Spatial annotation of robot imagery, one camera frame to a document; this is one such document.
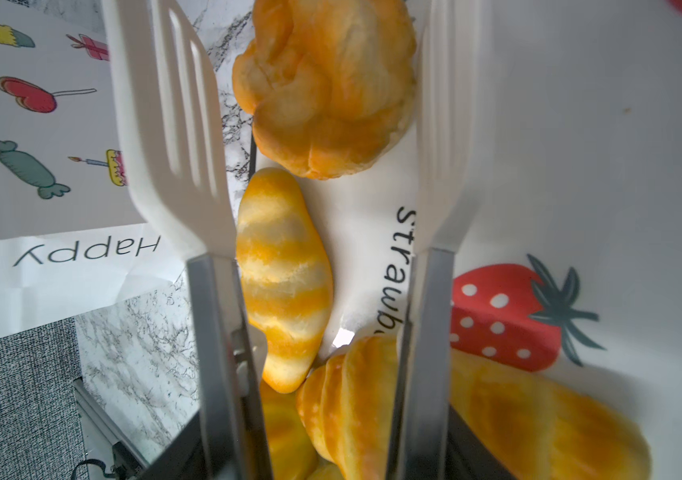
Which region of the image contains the white slotted right gripper left finger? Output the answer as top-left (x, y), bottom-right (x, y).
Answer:
top-left (102, 1), bottom-right (272, 479)

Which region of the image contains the striped fake croissant left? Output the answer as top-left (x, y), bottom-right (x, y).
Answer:
top-left (236, 168), bottom-right (334, 393)

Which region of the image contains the fake croissant centre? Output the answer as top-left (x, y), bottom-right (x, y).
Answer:
top-left (296, 336), bottom-right (652, 479)

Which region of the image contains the white slotted right gripper right finger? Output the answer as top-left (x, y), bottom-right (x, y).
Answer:
top-left (386, 1), bottom-right (488, 479)

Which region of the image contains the white printed paper bag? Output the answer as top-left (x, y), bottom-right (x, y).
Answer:
top-left (0, 1), bottom-right (183, 338)

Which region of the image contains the sugared fake pastry bottom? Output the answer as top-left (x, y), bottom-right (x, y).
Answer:
top-left (307, 461), bottom-right (344, 480)

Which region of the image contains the white strawberry tray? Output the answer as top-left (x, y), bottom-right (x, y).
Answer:
top-left (247, 0), bottom-right (682, 480)

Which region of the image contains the fake croissant lower left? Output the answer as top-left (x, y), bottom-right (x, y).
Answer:
top-left (259, 382), bottom-right (318, 479)

